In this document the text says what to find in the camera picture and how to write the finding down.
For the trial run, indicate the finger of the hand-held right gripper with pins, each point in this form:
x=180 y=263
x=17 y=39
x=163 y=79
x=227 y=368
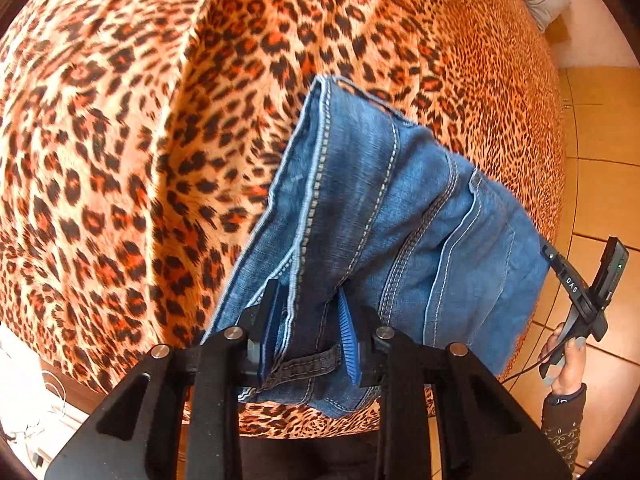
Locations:
x=567 y=277

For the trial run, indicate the leopard print blanket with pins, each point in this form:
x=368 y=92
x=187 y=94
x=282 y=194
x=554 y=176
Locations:
x=140 y=150

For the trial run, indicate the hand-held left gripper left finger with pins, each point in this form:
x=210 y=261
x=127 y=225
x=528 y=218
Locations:
x=270 y=347

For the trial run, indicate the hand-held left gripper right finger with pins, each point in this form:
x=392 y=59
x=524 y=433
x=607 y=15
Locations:
x=348 y=342

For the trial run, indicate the blue denim pants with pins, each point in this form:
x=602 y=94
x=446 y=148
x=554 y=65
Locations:
x=380 y=220

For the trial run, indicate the person's right hand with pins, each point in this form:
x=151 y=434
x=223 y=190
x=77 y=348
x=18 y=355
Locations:
x=572 y=365

